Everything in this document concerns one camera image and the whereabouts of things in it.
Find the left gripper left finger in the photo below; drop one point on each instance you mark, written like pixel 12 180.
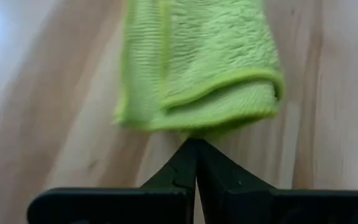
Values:
pixel 120 205

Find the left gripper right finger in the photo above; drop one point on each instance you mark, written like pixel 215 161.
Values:
pixel 275 208

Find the lime green microfiber towel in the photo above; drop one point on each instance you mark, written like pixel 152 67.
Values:
pixel 204 62

